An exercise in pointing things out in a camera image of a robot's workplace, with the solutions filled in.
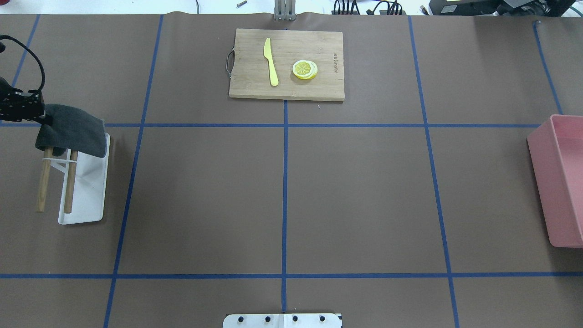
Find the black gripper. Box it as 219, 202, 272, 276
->
0, 91, 46, 124

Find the grey cleaning cloth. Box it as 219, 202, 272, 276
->
35, 104, 107, 158

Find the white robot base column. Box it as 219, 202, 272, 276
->
222, 313, 343, 328

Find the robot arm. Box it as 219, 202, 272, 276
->
0, 78, 46, 124

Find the white towel rack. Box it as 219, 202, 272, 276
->
35, 134, 111, 225

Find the yellow plastic knife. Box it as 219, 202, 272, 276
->
263, 37, 279, 87

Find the bamboo cutting board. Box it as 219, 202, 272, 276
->
229, 28, 345, 102

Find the yellow lemon slice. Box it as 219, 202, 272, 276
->
291, 60, 318, 80

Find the pink plastic bin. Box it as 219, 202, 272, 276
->
527, 114, 583, 248

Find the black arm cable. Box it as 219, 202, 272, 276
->
0, 35, 46, 93

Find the aluminium frame post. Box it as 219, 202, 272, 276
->
273, 0, 297, 21

